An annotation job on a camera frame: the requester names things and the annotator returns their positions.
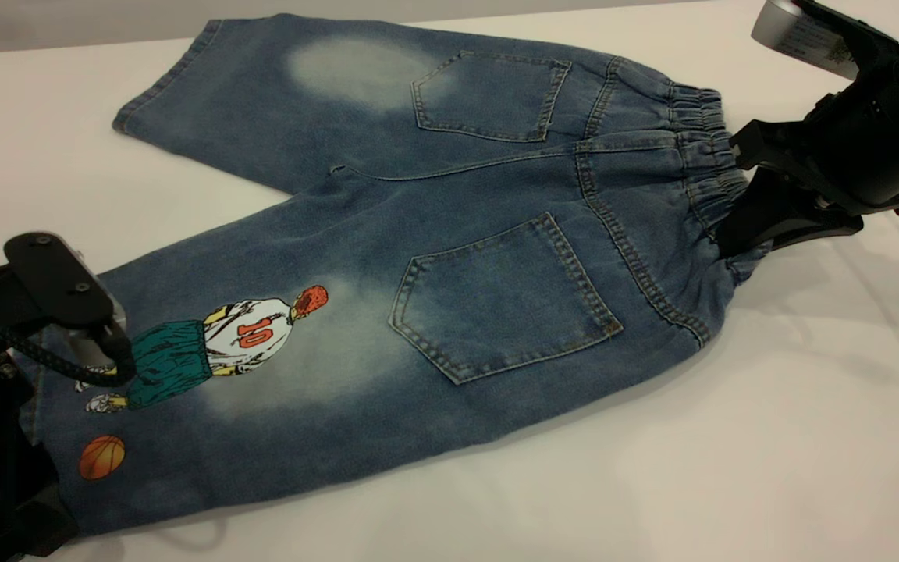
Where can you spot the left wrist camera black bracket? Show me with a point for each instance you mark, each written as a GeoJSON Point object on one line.
{"type": "Point", "coordinates": [51, 273]}

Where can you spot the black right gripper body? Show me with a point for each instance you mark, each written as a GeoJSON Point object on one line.
{"type": "Point", "coordinates": [886, 140]}

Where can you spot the blue denim shorts basketball print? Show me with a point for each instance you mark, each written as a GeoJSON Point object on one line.
{"type": "Point", "coordinates": [457, 234]}

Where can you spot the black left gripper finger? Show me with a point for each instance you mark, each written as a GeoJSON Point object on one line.
{"type": "Point", "coordinates": [40, 523]}

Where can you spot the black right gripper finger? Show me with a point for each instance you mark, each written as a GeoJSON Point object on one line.
{"type": "Point", "coordinates": [777, 144]}
{"type": "Point", "coordinates": [769, 215]}

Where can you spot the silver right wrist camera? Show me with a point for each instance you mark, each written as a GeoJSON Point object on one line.
{"type": "Point", "coordinates": [797, 31]}

